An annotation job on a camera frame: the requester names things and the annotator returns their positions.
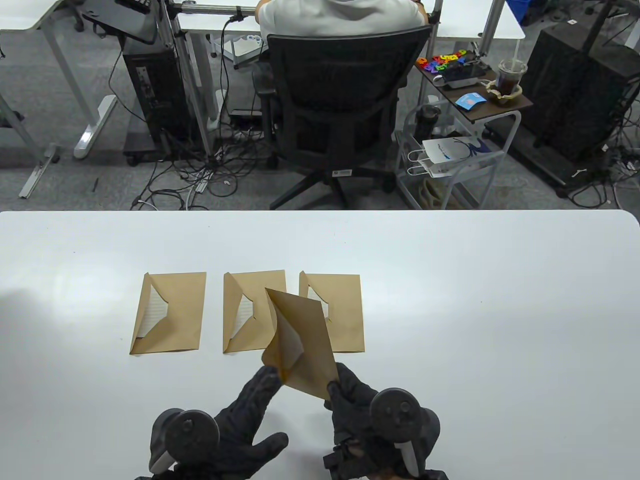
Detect pile of colourful toy letters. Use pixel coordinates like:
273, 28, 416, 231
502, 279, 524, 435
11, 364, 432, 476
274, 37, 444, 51
417, 49, 476, 75

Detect black keyboard tray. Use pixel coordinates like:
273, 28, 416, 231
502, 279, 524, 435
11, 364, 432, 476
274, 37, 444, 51
80, 0, 161, 46

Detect person's left hand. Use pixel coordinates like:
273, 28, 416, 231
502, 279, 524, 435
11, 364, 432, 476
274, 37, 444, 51
172, 365, 290, 480

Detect tangle of floor cables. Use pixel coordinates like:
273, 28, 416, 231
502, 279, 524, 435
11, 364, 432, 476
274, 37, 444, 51
131, 127, 281, 211
565, 140, 640, 211

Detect black drink bottle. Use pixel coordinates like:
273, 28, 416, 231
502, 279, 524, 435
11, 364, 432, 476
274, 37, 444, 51
414, 104, 442, 141

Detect person's right hand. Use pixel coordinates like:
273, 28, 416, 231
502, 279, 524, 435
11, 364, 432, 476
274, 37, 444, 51
324, 362, 446, 480

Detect iced drink plastic cup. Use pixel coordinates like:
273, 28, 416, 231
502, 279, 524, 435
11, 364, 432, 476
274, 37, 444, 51
498, 40, 529, 96

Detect black mesh office chair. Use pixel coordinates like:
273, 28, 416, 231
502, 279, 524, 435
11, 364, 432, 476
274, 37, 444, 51
252, 25, 433, 211

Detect white paper bag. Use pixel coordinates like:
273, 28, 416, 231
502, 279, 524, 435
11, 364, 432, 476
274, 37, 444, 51
407, 136, 493, 179

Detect beige cardboard cup holder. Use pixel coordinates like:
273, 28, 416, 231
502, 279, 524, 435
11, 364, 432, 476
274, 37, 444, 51
486, 80, 524, 107

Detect brown paper envelope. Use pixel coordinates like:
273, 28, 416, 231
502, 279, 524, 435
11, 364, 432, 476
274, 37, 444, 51
261, 287, 340, 402
299, 271, 365, 354
129, 272, 207, 355
222, 270, 287, 354

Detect black computer tower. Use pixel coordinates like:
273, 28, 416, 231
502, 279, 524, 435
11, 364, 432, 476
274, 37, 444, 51
122, 40, 193, 166

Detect white cart with brown top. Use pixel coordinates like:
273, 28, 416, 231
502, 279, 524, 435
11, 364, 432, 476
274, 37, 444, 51
397, 50, 535, 211

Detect beige sandals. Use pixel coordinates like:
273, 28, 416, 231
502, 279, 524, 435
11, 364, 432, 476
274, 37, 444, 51
419, 177, 463, 210

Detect large black equipment case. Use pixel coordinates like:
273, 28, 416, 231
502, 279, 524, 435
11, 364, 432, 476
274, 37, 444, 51
520, 22, 640, 163

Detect aluminium frame post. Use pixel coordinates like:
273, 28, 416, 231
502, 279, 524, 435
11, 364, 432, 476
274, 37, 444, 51
160, 0, 213, 158
419, 0, 445, 106
479, 0, 506, 56

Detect grey metal desk frame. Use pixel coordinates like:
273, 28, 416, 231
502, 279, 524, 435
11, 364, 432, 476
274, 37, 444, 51
0, 92, 62, 199

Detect black controller with white handle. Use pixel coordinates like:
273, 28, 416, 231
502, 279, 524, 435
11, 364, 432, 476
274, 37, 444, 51
370, 389, 442, 477
149, 408, 221, 473

